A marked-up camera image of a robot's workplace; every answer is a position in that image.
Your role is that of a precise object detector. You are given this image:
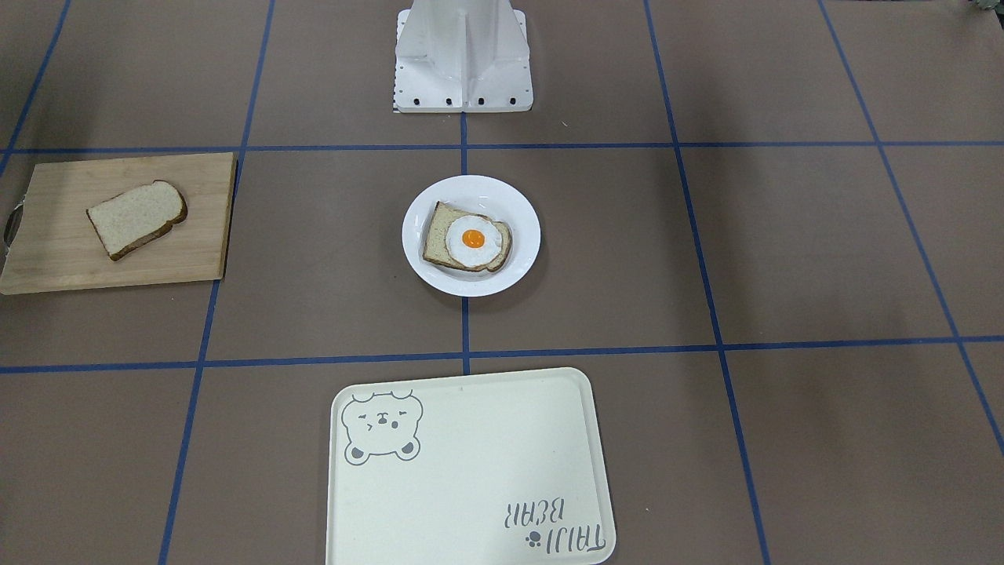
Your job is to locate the wooden cutting board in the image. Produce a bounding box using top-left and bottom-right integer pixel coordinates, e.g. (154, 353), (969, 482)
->
(2, 151), (237, 294)

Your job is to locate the white round plate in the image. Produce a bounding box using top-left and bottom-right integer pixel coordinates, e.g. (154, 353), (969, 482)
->
(401, 175), (542, 297)

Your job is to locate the fried egg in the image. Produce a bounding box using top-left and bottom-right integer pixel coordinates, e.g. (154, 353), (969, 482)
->
(446, 215), (504, 272)

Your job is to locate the cream bear serving tray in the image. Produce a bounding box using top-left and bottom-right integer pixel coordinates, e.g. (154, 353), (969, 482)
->
(326, 367), (617, 564)

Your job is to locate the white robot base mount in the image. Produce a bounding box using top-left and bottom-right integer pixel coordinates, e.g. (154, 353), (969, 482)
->
(392, 1), (534, 114)

